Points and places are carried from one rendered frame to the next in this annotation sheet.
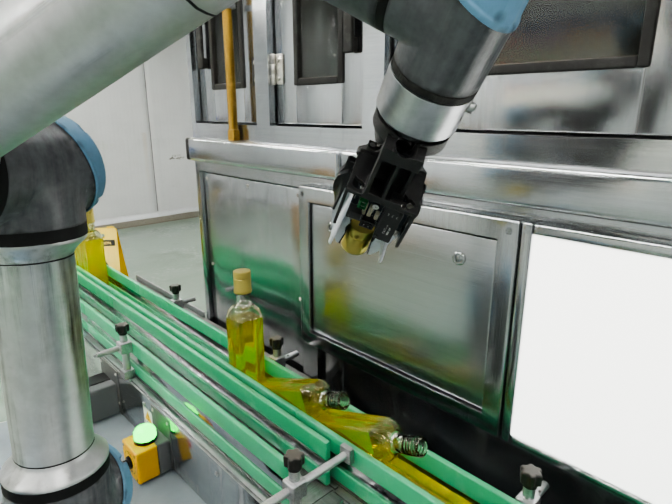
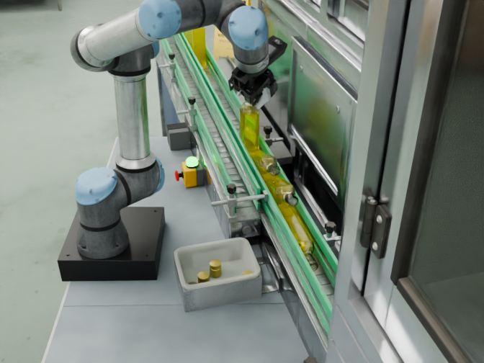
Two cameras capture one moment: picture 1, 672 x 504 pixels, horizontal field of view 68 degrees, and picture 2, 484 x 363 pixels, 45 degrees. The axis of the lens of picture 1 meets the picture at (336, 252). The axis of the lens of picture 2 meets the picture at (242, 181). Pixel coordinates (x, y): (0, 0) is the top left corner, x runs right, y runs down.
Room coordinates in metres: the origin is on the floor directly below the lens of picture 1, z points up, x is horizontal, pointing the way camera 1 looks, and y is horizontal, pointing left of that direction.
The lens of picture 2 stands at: (-0.60, -0.62, 1.93)
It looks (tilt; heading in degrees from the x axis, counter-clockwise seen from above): 34 degrees down; 29
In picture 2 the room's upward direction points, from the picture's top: straight up
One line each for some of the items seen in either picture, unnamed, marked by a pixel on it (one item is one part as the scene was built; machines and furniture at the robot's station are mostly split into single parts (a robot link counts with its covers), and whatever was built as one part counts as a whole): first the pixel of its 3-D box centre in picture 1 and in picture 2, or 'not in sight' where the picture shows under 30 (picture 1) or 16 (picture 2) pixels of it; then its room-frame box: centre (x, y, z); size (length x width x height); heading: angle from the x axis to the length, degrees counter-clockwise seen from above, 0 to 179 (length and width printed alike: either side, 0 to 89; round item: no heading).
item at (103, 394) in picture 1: (95, 398); (178, 136); (1.07, 0.58, 0.79); 0.08 x 0.08 x 0.08; 44
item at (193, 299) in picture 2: not in sight; (225, 272); (0.47, 0.01, 0.79); 0.27 x 0.17 x 0.08; 134
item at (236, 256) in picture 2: not in sight; (216, 271); (0.45, 0.03, 0.80); 0.22 x 0.17 x 0.09; 134
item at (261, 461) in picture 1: (87, 317); (183, 85); (1.25, 0.67, 0.93); 1.75 x 0.01 x 0.08; 44
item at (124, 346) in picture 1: (114, 354); (186, 114); (1.00, 0.49, 0.94); 0.07 x 0.04 x 0.13; 134
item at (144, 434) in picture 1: (144, 432); (191, 161); (0.87, 0.38, 0.84); 0.04 x 0.04 x 0.03
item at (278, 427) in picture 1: (115, 310); (200, 83); (1.30, 0.62, 0.93); 1.75 x 0.01 x 0.08; 44
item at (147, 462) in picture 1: (146, 455); (191, 173); (0.87, 0.39, 0.79); 0.07 x 0.07 x 0.07; 44
